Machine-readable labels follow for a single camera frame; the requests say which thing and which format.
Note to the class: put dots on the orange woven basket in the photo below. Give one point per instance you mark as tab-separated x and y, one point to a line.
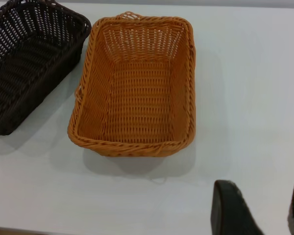
137	98

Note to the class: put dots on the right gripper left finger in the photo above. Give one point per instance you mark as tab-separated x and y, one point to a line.
230	213

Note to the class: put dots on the black woven basket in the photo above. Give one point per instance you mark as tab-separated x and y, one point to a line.
27	73

